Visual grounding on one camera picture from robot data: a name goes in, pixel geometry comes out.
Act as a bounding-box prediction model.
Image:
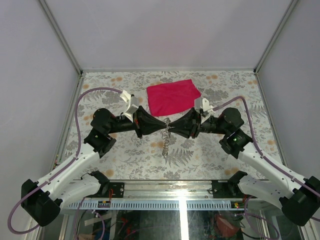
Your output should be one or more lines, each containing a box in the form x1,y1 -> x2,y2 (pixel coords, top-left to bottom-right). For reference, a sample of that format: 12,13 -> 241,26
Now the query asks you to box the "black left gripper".
107,105 -> 168,139

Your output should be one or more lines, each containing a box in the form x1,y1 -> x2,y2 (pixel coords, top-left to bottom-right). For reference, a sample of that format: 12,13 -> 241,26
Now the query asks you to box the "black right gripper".
168,107 -> 229,139

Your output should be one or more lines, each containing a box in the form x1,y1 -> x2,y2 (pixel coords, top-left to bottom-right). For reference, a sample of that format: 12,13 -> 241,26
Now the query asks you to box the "large metal keyring chain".
161,116 -> 175,158

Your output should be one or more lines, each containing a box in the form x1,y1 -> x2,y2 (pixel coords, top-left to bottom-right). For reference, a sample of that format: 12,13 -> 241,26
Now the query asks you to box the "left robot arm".
20,106 -> 166,227

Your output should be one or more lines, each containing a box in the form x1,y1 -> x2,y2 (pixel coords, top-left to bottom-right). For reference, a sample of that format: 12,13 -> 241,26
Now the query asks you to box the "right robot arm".
169,107 -> 320,227

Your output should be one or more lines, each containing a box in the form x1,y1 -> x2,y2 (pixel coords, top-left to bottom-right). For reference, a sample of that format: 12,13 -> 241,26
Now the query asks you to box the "pink cloth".
146,79 -> 201,117

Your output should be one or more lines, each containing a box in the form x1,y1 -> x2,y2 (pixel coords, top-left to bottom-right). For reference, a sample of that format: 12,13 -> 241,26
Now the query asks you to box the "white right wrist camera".
194,97 -> 215,118

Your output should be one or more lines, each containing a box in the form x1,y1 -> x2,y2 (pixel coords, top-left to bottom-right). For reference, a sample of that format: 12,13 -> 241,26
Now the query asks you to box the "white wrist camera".
194,97 -> 215,118
120,90 -> 140,122

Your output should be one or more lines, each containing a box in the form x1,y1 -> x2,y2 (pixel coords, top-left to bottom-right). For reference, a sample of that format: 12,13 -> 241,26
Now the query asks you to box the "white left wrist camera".
120,90 -> 140,122

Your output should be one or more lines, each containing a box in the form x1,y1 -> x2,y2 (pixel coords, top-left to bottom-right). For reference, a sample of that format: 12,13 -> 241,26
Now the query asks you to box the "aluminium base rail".
57,178 -> 307,210

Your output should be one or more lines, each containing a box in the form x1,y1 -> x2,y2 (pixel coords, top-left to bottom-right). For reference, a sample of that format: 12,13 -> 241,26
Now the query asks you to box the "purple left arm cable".
6,87 -> 125,235

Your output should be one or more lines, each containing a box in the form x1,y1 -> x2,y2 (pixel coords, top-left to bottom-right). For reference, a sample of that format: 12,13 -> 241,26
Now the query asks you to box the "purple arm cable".
6,87 -> 125,235
212,96 -> 320,223

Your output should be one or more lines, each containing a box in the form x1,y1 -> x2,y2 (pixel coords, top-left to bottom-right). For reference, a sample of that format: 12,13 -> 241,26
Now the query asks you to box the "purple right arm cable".
212,96 -> 320,223

